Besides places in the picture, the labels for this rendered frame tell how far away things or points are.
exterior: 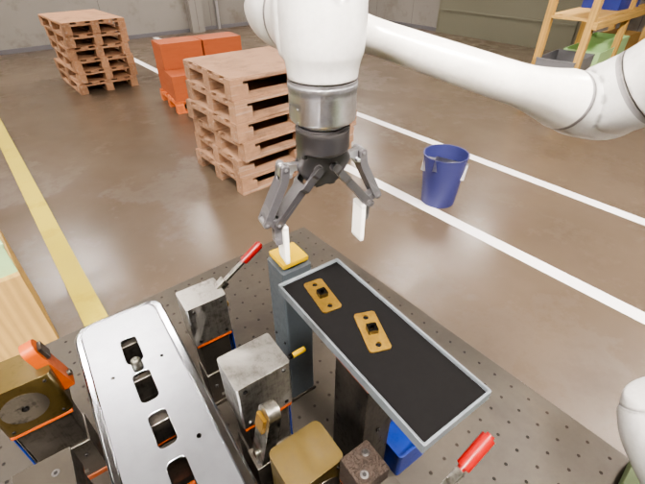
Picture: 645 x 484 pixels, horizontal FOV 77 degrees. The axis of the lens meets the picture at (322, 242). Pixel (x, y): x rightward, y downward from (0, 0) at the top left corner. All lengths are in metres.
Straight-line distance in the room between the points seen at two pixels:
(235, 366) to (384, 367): 0.25
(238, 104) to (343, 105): 2.61
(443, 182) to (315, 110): 2.69
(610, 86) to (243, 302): 1.12
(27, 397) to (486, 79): 0.94
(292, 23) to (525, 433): 1.05
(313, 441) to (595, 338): 2.12
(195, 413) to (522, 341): 1.90
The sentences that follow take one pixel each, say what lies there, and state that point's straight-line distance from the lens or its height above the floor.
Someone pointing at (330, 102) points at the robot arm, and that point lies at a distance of 0.52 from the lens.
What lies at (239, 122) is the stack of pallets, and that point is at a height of 0.61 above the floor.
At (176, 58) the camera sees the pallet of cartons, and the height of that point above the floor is 0.55.
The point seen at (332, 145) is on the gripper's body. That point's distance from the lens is 0.54.
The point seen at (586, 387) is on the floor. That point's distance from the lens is 2.36.
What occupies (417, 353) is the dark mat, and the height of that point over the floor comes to 1.16.
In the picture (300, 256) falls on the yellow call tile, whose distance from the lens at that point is 0.83.
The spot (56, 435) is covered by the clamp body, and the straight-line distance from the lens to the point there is 1.04.
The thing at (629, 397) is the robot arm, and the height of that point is 1.03.
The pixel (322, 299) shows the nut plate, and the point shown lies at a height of 1.16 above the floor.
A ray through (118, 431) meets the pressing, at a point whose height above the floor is 1.00.
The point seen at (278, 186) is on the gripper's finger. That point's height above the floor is 1.41.
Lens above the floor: 1.68
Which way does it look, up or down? 37 degrees down
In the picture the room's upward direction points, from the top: straight up
